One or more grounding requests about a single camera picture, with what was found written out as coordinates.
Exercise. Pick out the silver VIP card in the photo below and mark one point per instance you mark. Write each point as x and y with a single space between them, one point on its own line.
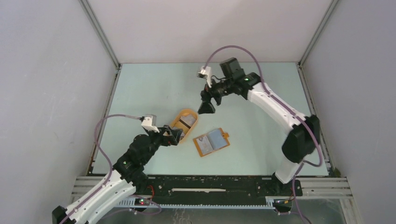
189 120
204 145

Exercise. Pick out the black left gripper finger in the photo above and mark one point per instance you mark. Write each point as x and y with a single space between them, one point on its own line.
173 131
170 141

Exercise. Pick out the beige oval plastic tray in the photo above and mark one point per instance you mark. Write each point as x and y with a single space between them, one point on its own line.
185 112

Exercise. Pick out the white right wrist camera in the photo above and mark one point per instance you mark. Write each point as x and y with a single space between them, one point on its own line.
205 72

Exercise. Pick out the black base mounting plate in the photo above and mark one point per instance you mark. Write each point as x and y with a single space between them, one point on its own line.
221 190

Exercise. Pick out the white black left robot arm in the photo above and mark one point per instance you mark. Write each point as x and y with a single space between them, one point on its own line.
125 178

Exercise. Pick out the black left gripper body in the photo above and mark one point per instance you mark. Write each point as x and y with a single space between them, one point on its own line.
157 139

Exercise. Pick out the orange leather card holder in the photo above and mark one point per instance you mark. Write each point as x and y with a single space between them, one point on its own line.
218 139

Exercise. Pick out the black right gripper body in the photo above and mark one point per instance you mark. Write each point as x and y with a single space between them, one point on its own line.
217 91

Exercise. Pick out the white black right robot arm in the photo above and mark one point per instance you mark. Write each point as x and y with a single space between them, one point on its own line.
302 131

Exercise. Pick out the gold card with black stripe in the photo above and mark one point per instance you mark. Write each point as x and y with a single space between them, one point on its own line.
181 125

